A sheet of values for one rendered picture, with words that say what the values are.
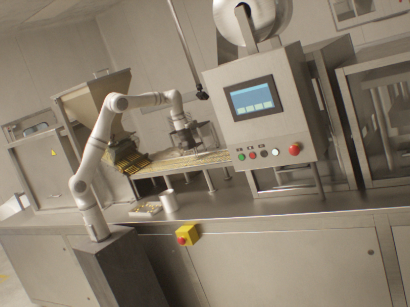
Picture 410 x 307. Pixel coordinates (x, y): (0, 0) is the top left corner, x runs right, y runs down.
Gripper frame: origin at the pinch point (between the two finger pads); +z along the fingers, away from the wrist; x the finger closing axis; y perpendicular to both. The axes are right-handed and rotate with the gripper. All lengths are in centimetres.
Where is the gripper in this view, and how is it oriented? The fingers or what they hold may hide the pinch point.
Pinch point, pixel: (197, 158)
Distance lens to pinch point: 220.2
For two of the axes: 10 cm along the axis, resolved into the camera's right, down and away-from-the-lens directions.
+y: -7.9, 1.3, 6.0
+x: -5.2, 3.8, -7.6
